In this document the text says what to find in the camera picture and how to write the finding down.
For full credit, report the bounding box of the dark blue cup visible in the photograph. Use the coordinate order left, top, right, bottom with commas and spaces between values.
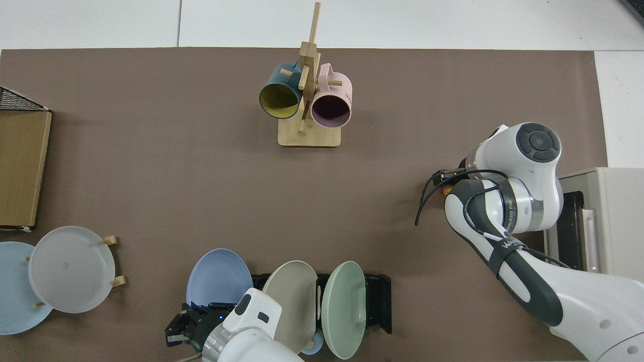
259, 62, 304, 120

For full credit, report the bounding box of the wire basket with wooden floor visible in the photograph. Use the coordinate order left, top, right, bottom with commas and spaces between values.
0, 85, 53, 233

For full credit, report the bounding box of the pale toaster oven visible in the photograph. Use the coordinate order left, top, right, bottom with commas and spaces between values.
543, 167, 644, 282

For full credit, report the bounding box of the grey plate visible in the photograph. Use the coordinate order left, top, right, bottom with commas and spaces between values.
28, 226, 116, 314

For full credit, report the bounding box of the black dish rack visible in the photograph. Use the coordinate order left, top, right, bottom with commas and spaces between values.
252, 273, 392, 335

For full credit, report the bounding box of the green plate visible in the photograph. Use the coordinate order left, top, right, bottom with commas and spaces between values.
321, 260, 367, 360

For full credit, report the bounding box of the beige plate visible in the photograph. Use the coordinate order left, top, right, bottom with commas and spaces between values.
262, 260, 319, 353

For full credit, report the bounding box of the pink cup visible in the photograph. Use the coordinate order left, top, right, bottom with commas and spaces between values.
310, 63, 353, 129

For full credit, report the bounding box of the wooden cup stand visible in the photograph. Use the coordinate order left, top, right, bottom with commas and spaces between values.
278, 2, 343, 148

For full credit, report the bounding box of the brown table cloth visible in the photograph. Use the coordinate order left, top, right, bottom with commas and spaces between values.
0, 48, 608, 362

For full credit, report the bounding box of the small blue round thing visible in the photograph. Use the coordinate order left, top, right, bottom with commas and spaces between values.
302, 329, 325, 356

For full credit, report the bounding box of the light blue plate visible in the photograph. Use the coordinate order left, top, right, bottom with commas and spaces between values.
0, 241, 53, 335

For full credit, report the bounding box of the wooden plate rack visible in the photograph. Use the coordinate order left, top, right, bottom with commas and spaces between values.
23, 235, 126, 308

